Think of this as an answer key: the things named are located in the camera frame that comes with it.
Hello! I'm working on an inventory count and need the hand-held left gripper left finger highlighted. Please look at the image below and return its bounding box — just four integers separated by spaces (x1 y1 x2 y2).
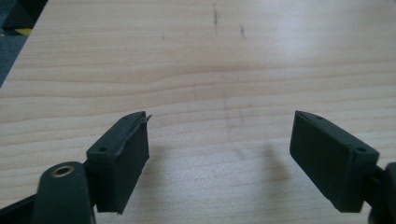
85 110 152 216

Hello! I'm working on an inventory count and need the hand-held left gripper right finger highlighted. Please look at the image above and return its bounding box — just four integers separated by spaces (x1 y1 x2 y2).
289 109 381 214

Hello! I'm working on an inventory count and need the dark object with yellow stripe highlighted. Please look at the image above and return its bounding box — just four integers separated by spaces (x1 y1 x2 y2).
0 0 50 37

